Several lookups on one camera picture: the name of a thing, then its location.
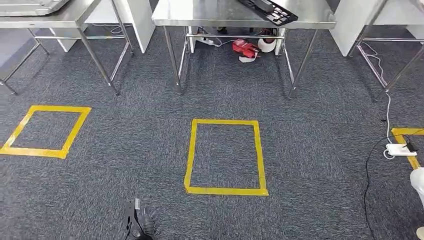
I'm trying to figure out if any yellow tape floor square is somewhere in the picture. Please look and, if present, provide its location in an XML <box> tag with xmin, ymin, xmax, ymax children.
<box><xmin>183</xmin><ymin>118</ymin><xmax>270</xmax><ymax>197</ymax></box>
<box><xmin>390</xmin><ymin>127</ymin><xmax>424</xmax><ymax>171</ymax></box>
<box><xmin>0</xmin><ymin>104</ymin><xmax>92</xmax><ymax>160</ymax></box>

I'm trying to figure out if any black plastic panel with cutouts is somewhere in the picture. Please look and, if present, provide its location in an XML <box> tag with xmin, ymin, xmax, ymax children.
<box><xmin>238</xmin><ymin>0</ymin><xmax>299</xmax><ymax>27</ymax></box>

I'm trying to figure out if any white power cable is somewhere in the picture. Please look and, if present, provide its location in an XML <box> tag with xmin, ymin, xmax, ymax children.
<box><xmin>360</xmin><ymin>42</ymin><xmax>397</xmax><ymax>161</ymax></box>

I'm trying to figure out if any white paper slip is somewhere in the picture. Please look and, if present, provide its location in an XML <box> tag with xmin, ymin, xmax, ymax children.
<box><xmin>238</xmin><ymin>54</ymin><xmax>260</xmax><ymax>64</ymax></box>

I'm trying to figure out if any red packet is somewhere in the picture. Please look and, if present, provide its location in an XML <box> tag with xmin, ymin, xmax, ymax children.
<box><xmin>231</xmin><ymin>39</ymin><xmax>262</xmax><ymax>60</ymax></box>

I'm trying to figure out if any white paper roll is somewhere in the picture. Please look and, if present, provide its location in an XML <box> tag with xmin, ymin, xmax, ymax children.
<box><xmin>257</xmin><ymin>37</ymin><xmax>278</xmax><ymax>54</ymax></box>

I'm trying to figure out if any grey metal tray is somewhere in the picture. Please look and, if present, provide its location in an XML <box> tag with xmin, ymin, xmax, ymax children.
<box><xmin>0</xmin><ymin>0</ymin><xmax>71</xmax><ymax>18</ymax></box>

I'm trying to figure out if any white stand leg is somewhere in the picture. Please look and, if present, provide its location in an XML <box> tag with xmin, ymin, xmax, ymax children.
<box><xmin>409</xmin><ymin>166</ymin><xmax>424</xmax><ymax>240</ymax></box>

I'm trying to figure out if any white partition panel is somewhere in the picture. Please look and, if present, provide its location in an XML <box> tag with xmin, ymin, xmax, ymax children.
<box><xmin>329</xmin><ymin>0</ymin><xmax>389</xmax><ymax>58</ymax></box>
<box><xmin>127</xmin><ymin>0</ymin><xmax>157</xmax><ymax>54</ymax></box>

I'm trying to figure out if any white power strip with plug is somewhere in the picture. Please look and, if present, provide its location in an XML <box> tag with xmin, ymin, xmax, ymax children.
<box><xmin>385</xmin><ymin>142</ymin><xmax>419</xmax><ymax>158</ymax></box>

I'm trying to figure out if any stainless steel table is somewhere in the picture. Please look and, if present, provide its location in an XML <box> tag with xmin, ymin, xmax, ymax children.
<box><xmin>347</xmin><ymin>0</ymin><xmax>424</xmax><ymax>101</ymax></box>
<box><xmin>0</xmin><ymin>0</ymin><xmax>136</xmax><ymax>97</ymax></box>
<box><xmin>151</xmin><ymin>0</ymin><xmax>337</xmax><ymax>99</ymax></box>

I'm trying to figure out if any black left wrist camera bracket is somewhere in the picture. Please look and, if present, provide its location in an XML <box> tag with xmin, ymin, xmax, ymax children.
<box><xmin>123</xmin><ymin>199</ymin><xmax>143</xmax><ymax>240</ymax></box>

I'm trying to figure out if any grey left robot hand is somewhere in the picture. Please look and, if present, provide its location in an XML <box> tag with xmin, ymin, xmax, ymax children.
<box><xmin>136</xmin><ymin>207</ymin><xmax>157</xmax><ymax>240</ymax></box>

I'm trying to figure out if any black power cable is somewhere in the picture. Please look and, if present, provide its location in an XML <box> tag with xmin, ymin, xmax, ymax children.
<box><xmin>362</xmin><ymin>128</ymin><xmax>424</xmax><ymax>240</ymax></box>

